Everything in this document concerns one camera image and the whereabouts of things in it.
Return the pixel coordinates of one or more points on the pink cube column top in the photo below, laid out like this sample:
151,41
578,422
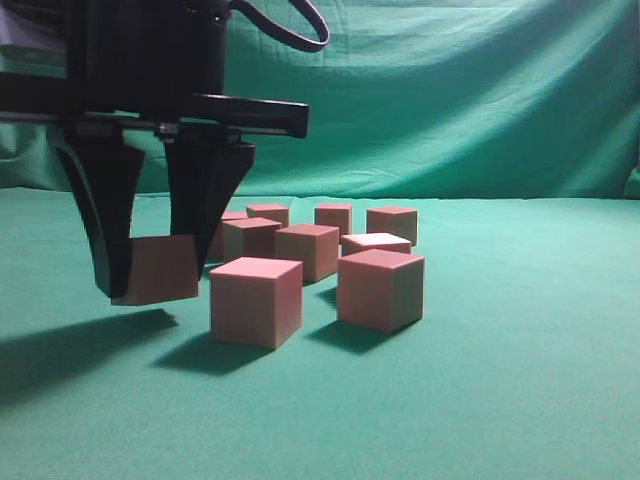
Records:
163,269

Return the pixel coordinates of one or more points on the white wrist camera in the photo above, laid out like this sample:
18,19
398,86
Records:
33,37

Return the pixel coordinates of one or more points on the pink cube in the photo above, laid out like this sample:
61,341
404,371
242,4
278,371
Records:
256,301
355,243
316,246

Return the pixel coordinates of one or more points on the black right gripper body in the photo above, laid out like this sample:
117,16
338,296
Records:
156,63

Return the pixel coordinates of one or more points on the pink cube placed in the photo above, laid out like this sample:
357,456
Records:
274,212
335,215
216,250
399,221

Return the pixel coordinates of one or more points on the pink cube column bottom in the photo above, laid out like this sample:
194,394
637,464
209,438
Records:
250,237

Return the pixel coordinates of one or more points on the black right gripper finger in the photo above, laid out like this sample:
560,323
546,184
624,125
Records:
203,175
103,173

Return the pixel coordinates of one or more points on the pink cube column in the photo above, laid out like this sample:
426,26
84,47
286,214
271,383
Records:
250,237
163,269
381,290

